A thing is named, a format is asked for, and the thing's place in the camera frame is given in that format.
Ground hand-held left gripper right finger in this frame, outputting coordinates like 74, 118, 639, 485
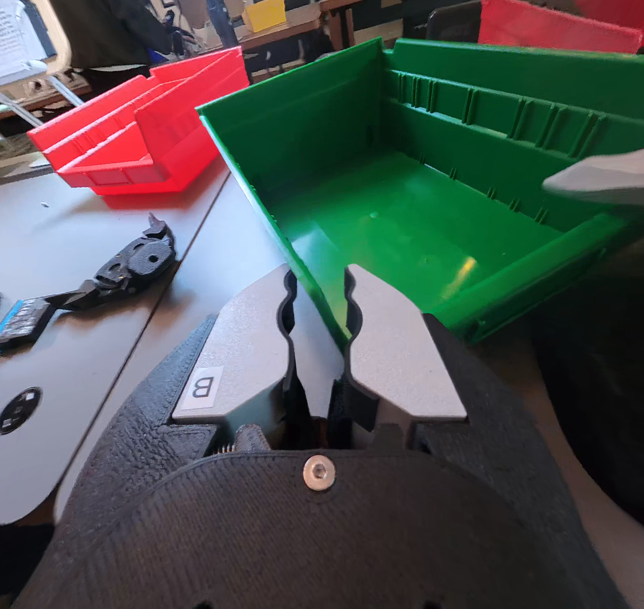
327, 263, 470, 443

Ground red plastic bin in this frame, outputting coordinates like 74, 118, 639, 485
478, 0, 644, 56

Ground black office chair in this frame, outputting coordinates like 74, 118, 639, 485
426, 0, 483, 43

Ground yellow plastic bin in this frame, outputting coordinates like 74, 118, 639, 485
243, 0, 287, 34

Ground green plastic bin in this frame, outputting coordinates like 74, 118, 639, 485
196, 36, 644, 344

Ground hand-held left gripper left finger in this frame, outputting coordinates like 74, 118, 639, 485
171, 262, 309, 444

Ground round black table marker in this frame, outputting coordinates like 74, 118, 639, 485
0, 387, 44, 437

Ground white board stand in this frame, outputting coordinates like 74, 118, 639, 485
0, 73, 85, 117

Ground nested red plastic bins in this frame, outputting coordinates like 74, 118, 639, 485
26, 46, 251, 196

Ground black printed gripper part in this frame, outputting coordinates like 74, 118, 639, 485
44, 212, 178, 313

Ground white instruction board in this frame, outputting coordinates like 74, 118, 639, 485
0, 0, 72, 87

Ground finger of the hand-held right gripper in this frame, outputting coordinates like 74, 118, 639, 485
541, 148, 644, 206

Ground dark blue pole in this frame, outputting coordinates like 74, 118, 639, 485
194, 0, 238, 49

